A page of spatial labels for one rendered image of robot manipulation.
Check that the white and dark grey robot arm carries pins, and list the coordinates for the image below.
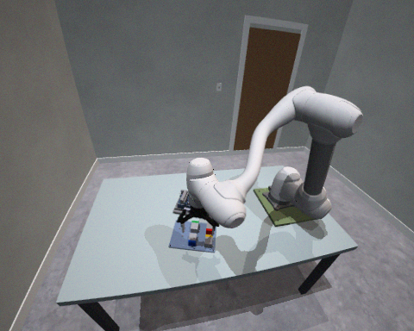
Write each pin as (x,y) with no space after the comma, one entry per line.
(328,118)

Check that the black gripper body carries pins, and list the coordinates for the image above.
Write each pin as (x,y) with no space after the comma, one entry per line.
(200,211)

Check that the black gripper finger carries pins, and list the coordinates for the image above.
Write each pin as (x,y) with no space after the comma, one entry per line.
(185,219)
(213,223)

